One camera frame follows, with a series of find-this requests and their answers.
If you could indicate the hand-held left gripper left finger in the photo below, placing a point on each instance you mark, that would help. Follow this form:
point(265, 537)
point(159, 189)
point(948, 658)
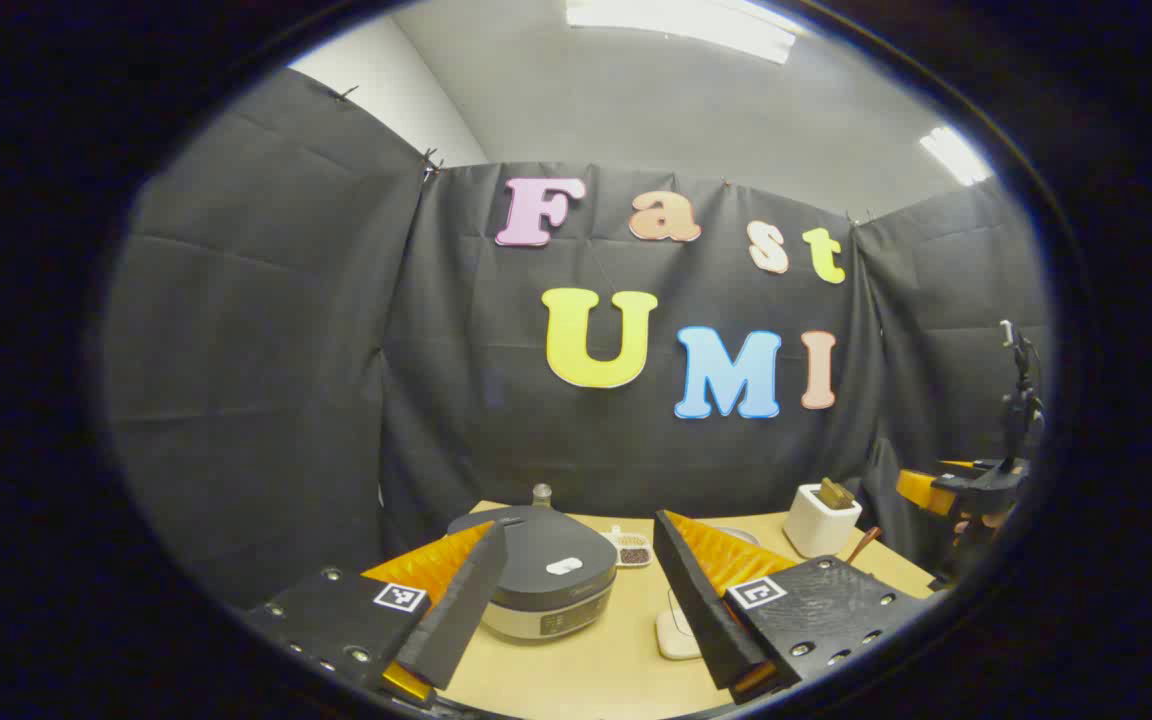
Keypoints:
point(466, 610)

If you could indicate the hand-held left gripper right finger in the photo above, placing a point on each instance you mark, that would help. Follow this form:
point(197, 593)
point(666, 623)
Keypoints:
point(701, 610)

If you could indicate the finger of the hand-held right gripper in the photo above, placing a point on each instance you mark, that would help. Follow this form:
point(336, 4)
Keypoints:
point(921, 488)

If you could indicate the brown wooden spoon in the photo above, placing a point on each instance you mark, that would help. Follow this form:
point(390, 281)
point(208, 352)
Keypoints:
point(862, 546)

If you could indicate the dark grey rice cooker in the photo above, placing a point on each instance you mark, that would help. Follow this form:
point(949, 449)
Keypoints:
point(546, 545)

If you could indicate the clear plastic container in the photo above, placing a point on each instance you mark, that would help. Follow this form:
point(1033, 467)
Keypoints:
point(674, 625)

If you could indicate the brown bread slice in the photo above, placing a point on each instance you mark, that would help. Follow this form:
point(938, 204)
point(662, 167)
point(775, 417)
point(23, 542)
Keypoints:
point(834, 492)

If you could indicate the white divided grain dish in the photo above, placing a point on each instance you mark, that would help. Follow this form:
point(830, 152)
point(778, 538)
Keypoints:
point(631, 550)

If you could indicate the white toaster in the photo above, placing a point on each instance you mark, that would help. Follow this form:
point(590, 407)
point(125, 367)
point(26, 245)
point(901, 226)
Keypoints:
point(816, 530)

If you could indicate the clear plastic bottle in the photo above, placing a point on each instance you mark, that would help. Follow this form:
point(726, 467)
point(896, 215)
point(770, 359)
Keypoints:
point(542, 494)

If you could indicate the ceiling light panel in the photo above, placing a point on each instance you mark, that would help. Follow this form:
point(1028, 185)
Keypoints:
point(956, 155)

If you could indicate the black backdrop cloth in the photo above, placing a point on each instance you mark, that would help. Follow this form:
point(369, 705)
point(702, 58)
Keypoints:
point(266, 350)

